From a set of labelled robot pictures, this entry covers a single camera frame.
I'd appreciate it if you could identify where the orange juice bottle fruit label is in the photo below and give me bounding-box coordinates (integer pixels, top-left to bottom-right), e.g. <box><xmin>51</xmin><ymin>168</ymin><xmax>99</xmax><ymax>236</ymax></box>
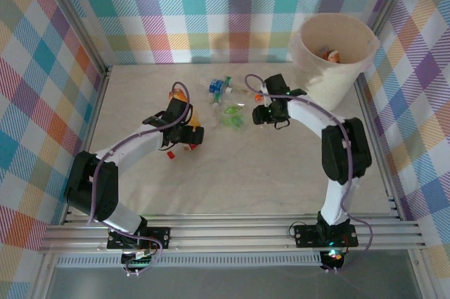
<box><xmin>167</xmin><ymin>88</ymin><xmax>204</xmax><ymax>128</ymax></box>

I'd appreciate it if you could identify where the green label bottle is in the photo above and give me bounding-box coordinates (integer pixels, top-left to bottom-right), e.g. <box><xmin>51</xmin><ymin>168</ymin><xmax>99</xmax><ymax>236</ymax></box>
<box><xmin>218</xmin><ymin>107</ymin><xmax>247</xmax><ymax>133</ymax></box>

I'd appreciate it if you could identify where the cream ribbed waste bin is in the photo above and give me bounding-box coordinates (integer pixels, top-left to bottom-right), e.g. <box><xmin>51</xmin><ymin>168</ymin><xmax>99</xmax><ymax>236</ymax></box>
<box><xmin>288</xmin><ymin>13</ymin><xmax>380</xmax><ymax>112</ymax></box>

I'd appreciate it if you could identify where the clear bottle green cap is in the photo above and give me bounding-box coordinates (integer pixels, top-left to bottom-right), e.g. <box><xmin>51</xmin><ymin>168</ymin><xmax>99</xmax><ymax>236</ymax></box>
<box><xmin>224</xmin><ymin>75</ymin><xmax>258</xmax><ymax>98</ymax></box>

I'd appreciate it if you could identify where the clear bottle blue label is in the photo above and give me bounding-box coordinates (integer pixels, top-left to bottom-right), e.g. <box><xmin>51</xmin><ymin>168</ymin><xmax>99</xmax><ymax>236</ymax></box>
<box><xmin>197</xmin><ymin>76</ymin><xmax>226</xmax><ymax>94</ymax></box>

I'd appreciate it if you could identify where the left controller board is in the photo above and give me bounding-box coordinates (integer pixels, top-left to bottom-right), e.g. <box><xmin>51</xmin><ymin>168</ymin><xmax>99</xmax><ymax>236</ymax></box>
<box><xmin>120</xmin><ymin>248</ymin><xmax>156</xmax><ymax>274</ymax></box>

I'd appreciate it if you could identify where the controller board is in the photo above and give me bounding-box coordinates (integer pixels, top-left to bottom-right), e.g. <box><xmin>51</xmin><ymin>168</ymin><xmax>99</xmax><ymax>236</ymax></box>
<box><xmin>322</xmin><ymin>248</ymin><xmax>347</xmax><ymax>269</ymax></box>
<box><xmin>120</xmin><ymin>248</ymin><xmax>156</xmax><ymax>274</ymax></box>

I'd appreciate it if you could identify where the right controller board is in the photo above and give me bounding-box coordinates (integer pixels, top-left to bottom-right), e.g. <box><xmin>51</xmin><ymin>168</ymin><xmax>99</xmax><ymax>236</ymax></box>
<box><xmin>322</xmin><ymin>248</ymin><xmax>347</xmax><ymax>269</ymax></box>

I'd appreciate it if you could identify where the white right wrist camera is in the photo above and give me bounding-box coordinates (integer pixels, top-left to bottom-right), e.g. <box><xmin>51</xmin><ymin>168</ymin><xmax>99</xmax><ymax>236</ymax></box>
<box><xmin>259</xmin><ymin>82</ymin><xmax>274</xmax><ymax>107</ymax></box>

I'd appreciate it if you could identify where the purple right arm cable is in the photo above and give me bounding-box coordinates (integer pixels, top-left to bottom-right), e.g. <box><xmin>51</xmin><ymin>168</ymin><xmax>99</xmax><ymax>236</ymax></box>
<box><xmin>245</xmin><ymin>73</ymin><xmax>373</xmax><ymax>274</ymax></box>

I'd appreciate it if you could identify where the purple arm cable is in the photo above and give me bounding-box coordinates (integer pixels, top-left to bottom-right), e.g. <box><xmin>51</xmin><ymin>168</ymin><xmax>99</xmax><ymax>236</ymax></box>
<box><xmin>245</xmin><ymin>73</ymin><xmax>373</xmax><ymax>274</ymax></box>
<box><xmin>86</xmin><ymin>82</ymin><xmax>193</xmax><ymax>226</ymax></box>

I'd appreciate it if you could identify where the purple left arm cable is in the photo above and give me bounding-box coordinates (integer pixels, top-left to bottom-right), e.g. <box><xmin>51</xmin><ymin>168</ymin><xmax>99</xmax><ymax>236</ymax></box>
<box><xmin>86</xmin><ymin>82</ymin><xmax>193</xmax><ymax>226</ymax></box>

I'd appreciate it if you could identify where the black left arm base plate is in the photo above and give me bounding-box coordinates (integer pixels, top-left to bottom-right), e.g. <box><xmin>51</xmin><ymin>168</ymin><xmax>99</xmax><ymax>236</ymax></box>
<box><xmin>106</xmin><ymin>227</ymin><xmax>172</xmax><ymax>251</ymax></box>

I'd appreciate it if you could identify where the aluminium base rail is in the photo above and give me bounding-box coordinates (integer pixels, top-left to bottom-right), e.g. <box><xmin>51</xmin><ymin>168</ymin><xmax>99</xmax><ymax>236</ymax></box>
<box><xmin>38</xmin><ymin>215</ymin><xmax>428</xmax><ymax>254</ymax></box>

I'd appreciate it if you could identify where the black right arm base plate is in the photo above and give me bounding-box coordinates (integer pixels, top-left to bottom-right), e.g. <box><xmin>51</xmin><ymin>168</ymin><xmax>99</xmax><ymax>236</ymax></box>
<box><xmin>293</xmin><ymin>223</ymin><xmax>359</xmax><ymax>248</ymax></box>

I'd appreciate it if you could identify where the grey slotted cable duct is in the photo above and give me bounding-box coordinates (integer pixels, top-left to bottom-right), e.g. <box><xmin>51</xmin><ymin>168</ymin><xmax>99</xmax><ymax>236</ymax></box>
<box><xmin>56</xmin><ymin>255</ymin><xmax>323</xmax><ymax>268</ymax></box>

